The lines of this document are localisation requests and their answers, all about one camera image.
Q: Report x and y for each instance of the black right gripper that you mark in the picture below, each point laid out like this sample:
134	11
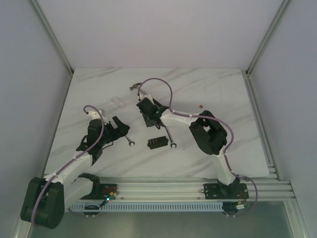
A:
148	124

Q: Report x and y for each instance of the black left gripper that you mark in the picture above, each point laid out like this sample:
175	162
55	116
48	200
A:
115	129

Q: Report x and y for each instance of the black fuse box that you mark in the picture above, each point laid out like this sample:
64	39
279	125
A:
157	142

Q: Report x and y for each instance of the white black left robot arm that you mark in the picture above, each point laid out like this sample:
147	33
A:
48	198

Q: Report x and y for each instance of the clear plastic fuse box cover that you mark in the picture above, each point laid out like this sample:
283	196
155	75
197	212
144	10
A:
118	102

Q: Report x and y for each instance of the large chrome open-end wrench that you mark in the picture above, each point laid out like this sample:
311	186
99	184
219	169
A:
130	142

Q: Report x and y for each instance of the small chrome combination wrench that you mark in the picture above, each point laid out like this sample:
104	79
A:
172	142

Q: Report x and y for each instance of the claw hammer black handle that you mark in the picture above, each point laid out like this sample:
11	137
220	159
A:
137	86

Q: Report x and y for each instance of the white slotted cable duct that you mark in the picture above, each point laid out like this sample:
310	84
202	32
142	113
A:
114	206

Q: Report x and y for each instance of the aluminium front rail base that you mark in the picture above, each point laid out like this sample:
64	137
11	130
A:
192	189

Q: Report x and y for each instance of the aluminium frame post left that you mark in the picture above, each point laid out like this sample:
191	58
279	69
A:
51	35

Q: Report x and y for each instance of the aluminium frame rail right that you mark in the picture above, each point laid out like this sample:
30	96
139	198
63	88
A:
268	35

